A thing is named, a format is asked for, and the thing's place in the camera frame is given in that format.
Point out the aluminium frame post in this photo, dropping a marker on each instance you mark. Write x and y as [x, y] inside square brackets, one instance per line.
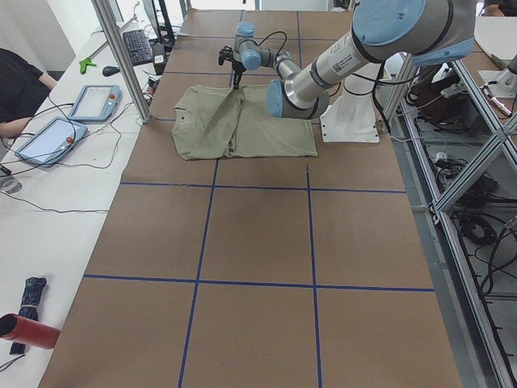
[108, 23]

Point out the blue teach pendant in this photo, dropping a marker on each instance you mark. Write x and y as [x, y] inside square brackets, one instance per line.
[95, 103]
[52, 142]

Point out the near blue teach pendant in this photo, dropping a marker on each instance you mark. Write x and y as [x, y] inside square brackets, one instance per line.
[52, 142]

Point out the black keyboard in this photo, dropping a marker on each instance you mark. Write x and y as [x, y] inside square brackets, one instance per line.
[138, 47]

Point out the olive green long-sleeve shirt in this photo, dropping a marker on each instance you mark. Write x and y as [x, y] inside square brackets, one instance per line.
[214, 122]

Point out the black power adapter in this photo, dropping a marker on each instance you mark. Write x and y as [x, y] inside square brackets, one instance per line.
[159, 58]

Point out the aluminium side frame rail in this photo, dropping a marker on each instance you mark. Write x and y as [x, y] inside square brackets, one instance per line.
[457, 150]

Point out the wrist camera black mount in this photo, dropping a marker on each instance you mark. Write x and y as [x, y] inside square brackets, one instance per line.
[225, 54]

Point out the brown paper table cover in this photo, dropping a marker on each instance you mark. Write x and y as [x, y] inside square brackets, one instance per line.
[260, 272]

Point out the black computer mouse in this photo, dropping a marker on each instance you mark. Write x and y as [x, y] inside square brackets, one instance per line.
[110, 70]

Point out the green plastic tool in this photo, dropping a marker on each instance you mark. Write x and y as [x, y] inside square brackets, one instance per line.
[85, 64]

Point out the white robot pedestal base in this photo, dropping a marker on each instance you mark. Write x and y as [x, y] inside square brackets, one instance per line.
[352, 117]

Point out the grey tape roll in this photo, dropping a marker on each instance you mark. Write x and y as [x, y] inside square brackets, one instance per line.
[10, 185]

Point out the far blue teach pendant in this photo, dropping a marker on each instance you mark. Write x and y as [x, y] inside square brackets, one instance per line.
[95, 103]

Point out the red cardboard tube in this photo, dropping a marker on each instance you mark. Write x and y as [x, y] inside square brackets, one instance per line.
[22, 330]

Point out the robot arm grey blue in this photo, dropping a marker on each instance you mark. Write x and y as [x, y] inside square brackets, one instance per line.
[433, 32]

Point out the folded navy umbrella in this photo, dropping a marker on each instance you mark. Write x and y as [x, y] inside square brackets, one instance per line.
[34, 287]

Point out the seated person black shirt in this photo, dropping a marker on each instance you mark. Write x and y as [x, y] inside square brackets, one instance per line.
[24, 88]

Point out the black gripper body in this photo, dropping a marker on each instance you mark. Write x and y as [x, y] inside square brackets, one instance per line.
[237, 68]

